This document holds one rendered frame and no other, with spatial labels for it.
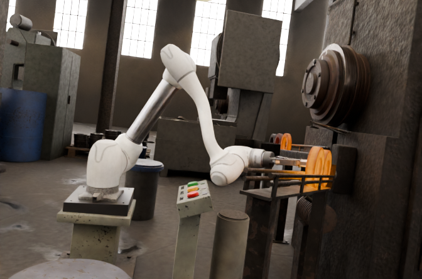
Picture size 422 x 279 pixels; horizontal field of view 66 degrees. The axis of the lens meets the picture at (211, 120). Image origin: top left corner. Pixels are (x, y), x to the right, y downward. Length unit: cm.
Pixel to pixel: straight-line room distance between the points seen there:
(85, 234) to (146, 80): 1047
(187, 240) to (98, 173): 65
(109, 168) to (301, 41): 1154
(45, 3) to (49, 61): 871
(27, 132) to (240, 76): 279
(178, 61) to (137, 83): 1046
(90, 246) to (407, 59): 166
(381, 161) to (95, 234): 134
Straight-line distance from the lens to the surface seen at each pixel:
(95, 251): 174
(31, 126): 458
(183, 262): 119
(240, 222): 119
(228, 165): 140
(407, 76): 163
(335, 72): 182
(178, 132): 414
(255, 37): 461
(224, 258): 123
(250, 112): 478
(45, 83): 476
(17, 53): 919
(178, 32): 1215
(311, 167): 123
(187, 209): 105
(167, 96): 174
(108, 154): 163
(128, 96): 1203
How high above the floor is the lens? 87
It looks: 1 degrees down
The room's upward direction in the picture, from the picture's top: 7 degrees clockwise
